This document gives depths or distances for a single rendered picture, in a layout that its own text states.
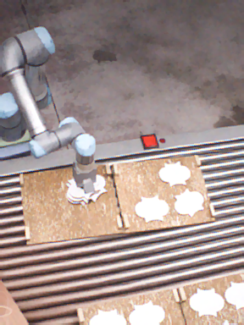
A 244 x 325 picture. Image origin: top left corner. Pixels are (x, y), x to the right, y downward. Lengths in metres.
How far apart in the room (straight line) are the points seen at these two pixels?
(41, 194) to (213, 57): 2.46
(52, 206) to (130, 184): 0.36
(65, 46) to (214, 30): 1.30
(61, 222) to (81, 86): 1.89
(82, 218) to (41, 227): 0.18
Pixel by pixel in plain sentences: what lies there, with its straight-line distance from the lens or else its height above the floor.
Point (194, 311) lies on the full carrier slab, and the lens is 2.11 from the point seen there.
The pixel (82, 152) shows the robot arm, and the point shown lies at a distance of 1.97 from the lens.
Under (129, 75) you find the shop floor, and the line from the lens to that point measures 4.04.
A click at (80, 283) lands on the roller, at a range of 2.11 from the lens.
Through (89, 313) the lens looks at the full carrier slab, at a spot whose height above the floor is 0.94.
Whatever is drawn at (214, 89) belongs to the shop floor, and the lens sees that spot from 4.09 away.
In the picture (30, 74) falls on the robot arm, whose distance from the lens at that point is 2.21.
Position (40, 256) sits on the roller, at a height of 0.92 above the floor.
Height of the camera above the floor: 2.89
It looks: 59 degrees down
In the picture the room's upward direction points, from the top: 7 degrees clockwise
